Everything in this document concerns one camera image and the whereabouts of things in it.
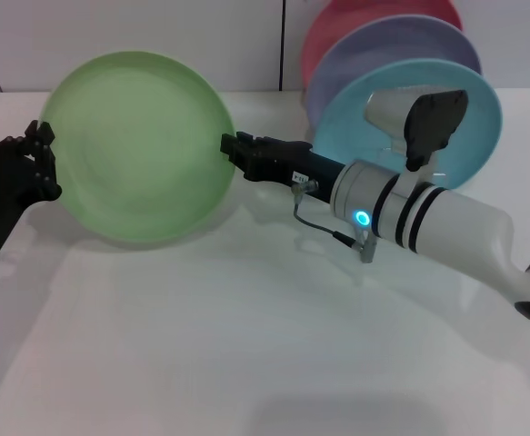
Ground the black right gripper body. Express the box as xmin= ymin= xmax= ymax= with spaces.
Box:
xmin=240 ymin=136 xmax=348 ymax=206

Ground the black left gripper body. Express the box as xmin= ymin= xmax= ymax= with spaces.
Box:
xmin=0 ymin=134 xmax=38 ymax=261

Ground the green plate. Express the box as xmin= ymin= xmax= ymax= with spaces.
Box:
xmin=39 ymin=50 xmax=238 ymax=249

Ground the light blue plate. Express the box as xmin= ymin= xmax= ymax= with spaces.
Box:
xmin=311 ymin=57 xmax=505 ymax=190

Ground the red plate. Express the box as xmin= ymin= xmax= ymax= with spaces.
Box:
xmin=301 ymin=0 xmax=465 ymax=90

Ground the purple plate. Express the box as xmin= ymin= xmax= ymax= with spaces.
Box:
xmin=305 ymin=14 xmax=484 ymax=131

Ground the grey right arm connector cable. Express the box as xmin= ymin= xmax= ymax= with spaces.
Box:
xmin=289 ymin=178 xmax=380 ymax=265

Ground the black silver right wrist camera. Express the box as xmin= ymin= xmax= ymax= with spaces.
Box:
xmin=365 ymin=88 xmax=470 ymax=183

